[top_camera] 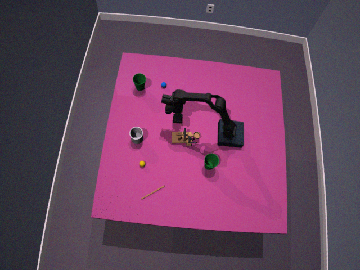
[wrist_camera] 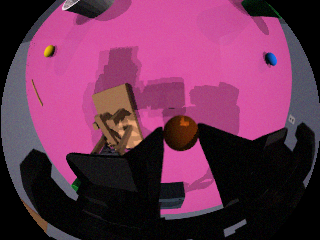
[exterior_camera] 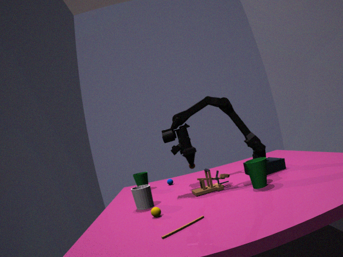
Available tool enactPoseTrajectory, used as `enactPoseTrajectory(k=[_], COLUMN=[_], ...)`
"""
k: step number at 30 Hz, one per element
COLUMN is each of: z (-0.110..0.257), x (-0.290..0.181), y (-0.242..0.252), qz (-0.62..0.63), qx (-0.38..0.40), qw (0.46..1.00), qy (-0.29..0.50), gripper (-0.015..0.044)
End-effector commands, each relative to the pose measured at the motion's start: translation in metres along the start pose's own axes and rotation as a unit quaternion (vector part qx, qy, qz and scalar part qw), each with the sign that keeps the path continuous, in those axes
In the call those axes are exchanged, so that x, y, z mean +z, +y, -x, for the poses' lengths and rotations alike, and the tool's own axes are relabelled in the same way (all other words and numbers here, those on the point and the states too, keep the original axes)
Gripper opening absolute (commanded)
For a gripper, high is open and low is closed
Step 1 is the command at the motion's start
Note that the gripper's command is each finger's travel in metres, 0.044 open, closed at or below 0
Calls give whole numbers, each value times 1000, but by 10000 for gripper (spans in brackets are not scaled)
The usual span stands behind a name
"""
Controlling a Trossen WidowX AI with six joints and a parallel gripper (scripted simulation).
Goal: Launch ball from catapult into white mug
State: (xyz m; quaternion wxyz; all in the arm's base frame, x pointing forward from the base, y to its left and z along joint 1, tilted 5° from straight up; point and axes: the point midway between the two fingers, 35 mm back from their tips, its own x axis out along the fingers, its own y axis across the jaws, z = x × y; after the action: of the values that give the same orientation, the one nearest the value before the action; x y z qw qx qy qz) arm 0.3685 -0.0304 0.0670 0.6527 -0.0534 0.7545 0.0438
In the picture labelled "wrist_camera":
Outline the orange ball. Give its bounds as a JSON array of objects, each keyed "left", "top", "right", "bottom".
[{"left": 163, "top": 115, "right": 199, "bottom": 151}]

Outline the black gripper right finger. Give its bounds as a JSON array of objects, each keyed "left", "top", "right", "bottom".
[{"left": 197, "top": 123, "right": 288, "bottom": 208}]

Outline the white cylindrical cup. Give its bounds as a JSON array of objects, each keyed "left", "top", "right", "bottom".
[{"left": 63, "top": 0, "right": 115, "bottom": 17}]

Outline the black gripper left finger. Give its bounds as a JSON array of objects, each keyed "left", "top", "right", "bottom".
[{"left": 65, "top": 127, "right": 164, "bottom": 220}]

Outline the blue ball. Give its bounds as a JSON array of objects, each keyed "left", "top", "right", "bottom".
[{"left": 265, "top": 52, "right": 277, "bottom": 67}]

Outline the yellow ball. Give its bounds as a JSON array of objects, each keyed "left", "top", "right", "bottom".
[{"left": 44, "top": 45, "right": 55, "bottom": 57}]

